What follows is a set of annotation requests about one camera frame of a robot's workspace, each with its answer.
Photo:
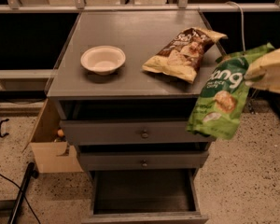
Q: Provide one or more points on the brown yellow chip bag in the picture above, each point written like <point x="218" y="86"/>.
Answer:
<point x="182" y="57"/>

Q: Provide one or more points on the grey bottom drawer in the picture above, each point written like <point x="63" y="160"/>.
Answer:
<point x="144" y="197"/>

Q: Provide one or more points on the white paper bowl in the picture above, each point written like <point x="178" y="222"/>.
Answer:
<point x="103" y="60"/>

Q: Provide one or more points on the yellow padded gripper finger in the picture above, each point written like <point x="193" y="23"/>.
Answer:
<point x="264" y="73"/>

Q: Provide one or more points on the metal frame rail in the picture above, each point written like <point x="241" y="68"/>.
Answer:
<point x="225" y="7"/>

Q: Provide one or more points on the grey drawer cabinet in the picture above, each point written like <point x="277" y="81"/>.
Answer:
<point x="129" y="93"/>

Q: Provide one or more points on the green rice chip bag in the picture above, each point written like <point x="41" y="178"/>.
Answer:
<point x="221" y="102"/>

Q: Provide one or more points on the grey top drawer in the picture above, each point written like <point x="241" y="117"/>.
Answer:
<point x="119" y="132"/>

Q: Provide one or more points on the grey middle drawer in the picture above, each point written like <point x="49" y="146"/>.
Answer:
<point x="142" y="160"/>

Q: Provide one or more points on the black pole on floor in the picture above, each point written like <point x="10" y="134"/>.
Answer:
<point x="29" y="173"/>

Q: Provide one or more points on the grey drawer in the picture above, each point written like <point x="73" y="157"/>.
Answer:
<point x="119" y="132"/>
<point x="144" y="197"/>
<point x="142" y="160"/>

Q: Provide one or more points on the cardboard box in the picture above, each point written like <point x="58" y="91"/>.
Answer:
<point x="51" y="151"/>

